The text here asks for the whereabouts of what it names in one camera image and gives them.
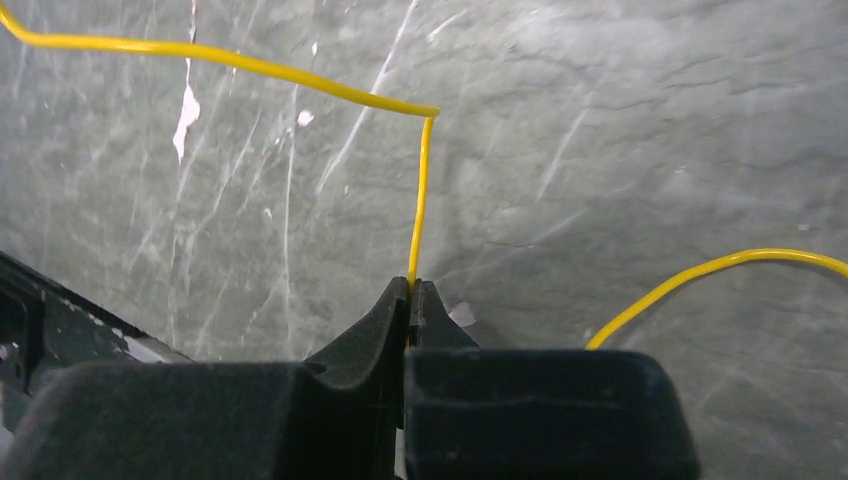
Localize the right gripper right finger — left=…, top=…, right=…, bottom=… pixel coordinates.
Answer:
left=404, top=281, right=702, bottom=479

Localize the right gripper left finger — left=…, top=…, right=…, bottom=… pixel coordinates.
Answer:
left=1, top=277, right=409, bottom=479

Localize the yellow cable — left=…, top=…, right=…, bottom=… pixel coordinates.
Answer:
left=0, top=3, right=848, bottom=351

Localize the black base frame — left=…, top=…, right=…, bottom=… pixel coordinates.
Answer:
left=1, top=254, right=189, bottom=436

